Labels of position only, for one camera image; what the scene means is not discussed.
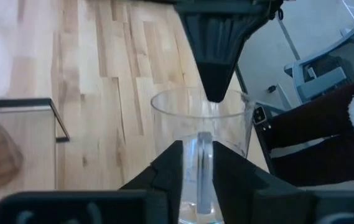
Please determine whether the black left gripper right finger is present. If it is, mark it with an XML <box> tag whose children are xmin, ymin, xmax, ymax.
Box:
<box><xmin>212</xmin><ymin>141</ymin><xmax>302</xmax><ymax>224</ymax></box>

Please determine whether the clear plastic mug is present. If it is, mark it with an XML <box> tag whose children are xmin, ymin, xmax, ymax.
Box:
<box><xmin>150</xmin><ymin>88</ymin><xmax>256</xmax><ymax>224</ymax></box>

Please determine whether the grey furniture frame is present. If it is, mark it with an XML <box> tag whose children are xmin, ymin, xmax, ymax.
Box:
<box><xmin>283</xmin><ymin>14</ymin><xmax>354</xmax><ymax>104</ymax></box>

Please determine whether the person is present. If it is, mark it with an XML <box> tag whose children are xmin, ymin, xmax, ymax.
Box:
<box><xmin>269</xmin><ymin>75</ymin><xmax>354</xmax><ymax>188</ymax></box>

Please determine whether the wooden shelf with black frame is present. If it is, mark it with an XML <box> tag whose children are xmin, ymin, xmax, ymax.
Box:
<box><xmin>0</xmin><ymin>97</ymin><xmax>71</xmax><ymax>191</ymax></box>

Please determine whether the white floor cable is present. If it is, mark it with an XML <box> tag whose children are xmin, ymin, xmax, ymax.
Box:
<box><xmin>340</xmin><ymin>0</ymin><xmax>354</xmax><ymax>26</ymax></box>

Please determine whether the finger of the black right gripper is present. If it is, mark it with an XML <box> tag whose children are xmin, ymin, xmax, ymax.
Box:
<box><xmin>175</xmin><ymin>2</ymin><xmax>272</xmax><ymax>103</ymax></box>

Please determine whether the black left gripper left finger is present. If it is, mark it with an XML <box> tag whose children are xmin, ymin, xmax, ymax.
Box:
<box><xmin>119</xmin><ymin>139</ymin><xmax>184</xmax><ymax>224</ymax></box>

